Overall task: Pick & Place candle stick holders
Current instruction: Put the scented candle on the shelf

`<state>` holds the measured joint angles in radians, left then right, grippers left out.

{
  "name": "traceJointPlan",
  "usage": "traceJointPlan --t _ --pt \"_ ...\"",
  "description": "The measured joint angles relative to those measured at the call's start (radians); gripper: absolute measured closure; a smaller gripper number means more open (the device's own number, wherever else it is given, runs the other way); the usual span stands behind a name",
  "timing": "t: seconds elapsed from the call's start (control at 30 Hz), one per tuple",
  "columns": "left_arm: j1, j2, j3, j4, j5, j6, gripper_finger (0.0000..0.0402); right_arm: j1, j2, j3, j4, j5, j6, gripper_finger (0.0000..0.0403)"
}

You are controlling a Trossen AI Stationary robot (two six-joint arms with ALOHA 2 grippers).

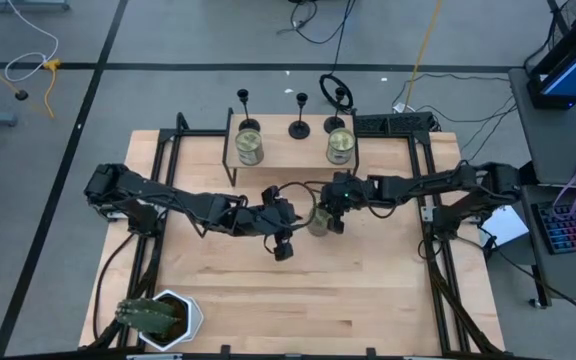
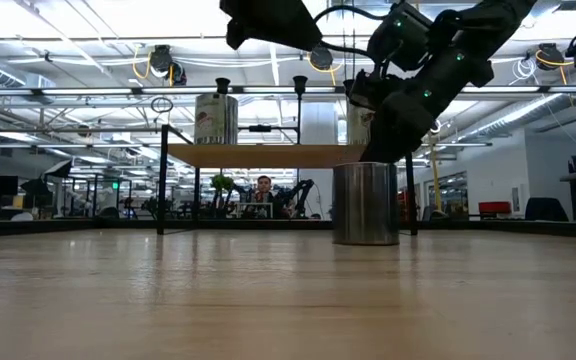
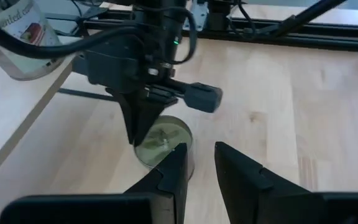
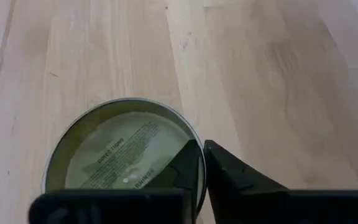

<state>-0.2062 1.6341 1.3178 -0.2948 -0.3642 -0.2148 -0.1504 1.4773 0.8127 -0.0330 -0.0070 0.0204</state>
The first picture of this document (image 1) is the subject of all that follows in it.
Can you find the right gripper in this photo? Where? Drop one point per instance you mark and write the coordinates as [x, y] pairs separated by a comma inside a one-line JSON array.
[[348, 192]]

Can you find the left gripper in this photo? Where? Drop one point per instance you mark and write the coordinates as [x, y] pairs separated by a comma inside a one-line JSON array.
[[270, 220]]

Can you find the black candlestick holder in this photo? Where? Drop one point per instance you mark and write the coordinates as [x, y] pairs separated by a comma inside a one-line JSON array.
[[334, 125], [299, 130], [249, 124]]

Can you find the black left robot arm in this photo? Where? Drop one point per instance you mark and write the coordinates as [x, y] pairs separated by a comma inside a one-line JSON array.
[[168, 192]]

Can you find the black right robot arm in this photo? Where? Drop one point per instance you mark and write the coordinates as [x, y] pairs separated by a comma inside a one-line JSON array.
[[418, 185]]

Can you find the wooden riser shelf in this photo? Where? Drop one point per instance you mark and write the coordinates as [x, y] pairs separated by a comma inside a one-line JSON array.
[[293, 150]]

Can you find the black perforated power box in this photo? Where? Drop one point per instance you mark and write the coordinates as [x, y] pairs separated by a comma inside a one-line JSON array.
[[393, 122]]

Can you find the white plant pot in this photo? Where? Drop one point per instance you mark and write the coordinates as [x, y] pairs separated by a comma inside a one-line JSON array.
[[190, 320]]

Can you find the green cactus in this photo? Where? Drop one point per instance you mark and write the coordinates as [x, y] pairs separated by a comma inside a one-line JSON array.
[[145, 317]]

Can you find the white paper sheet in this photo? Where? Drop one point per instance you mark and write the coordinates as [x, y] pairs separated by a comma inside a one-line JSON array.
[[505, 225]]

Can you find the grey desk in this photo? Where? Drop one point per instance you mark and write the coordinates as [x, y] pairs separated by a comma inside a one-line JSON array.
[[553, 140]]

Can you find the backlit keyboard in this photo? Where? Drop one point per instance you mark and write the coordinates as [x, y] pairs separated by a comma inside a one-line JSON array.
[[575, 227]]

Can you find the black aluminium rig frame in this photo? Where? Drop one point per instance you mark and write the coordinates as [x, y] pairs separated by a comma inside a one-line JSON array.
[[415, 150]]

